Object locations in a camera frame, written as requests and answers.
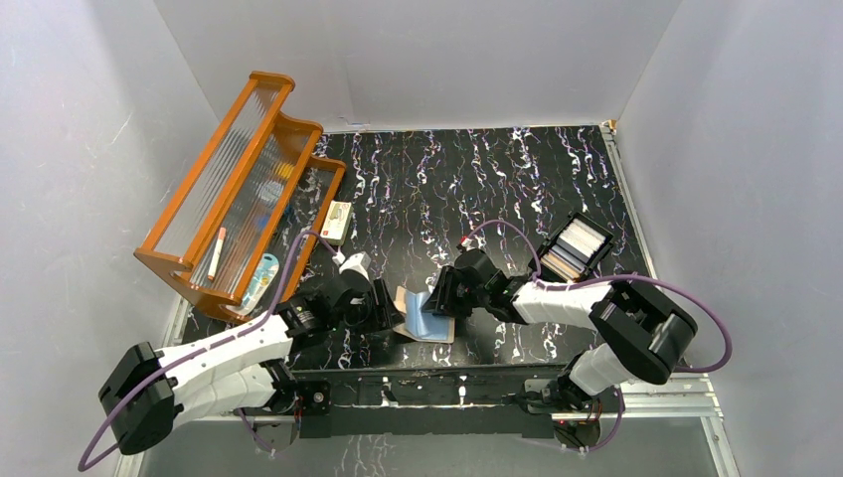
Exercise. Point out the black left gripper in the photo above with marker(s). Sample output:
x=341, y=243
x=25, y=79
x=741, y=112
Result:
x=381, y=302

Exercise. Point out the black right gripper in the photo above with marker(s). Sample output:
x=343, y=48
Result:
x=441, y=300

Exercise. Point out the beige leather card holder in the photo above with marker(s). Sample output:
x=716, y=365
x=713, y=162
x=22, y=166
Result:
x=419, y=325

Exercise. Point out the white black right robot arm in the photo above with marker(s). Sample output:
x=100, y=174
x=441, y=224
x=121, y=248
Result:
x=644, y=333

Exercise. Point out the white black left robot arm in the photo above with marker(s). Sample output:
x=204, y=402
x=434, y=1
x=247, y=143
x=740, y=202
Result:
x=151, y=392

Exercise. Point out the black card storage box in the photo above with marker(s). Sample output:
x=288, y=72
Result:
x=573, y=251

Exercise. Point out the cream box with red label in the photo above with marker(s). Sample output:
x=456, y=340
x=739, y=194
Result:
x=337, y=222

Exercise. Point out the teal item in blister pack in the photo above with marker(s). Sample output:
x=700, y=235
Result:
x=266, y=271

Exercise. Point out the blue grey eraser block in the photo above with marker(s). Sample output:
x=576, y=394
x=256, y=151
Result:
x=261, y=222

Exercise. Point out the orange wooden shelf rack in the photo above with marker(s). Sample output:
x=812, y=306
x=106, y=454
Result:
x=232, y=182

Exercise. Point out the yellow item on shelf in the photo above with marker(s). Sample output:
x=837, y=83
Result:
x=284, y=170

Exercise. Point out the white marker pen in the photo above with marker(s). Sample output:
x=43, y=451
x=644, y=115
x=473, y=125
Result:
x=216, y=254

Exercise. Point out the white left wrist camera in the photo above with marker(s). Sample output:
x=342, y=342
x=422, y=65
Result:
x=355, y=268

